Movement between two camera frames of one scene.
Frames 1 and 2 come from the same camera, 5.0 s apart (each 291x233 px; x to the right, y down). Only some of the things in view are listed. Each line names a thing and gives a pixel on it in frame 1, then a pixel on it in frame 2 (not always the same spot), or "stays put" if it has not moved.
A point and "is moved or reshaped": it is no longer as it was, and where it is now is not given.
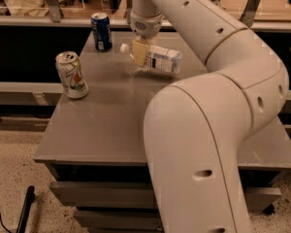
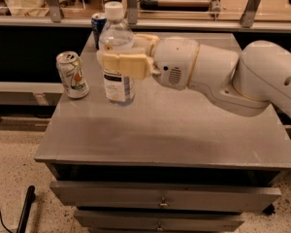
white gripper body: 146,25 to 175,59
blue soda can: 102,31 stays put
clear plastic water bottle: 158,58 is moved or reshaped
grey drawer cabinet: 94,148 stays put
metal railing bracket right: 248,14 stays put
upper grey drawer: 133,195 stays put
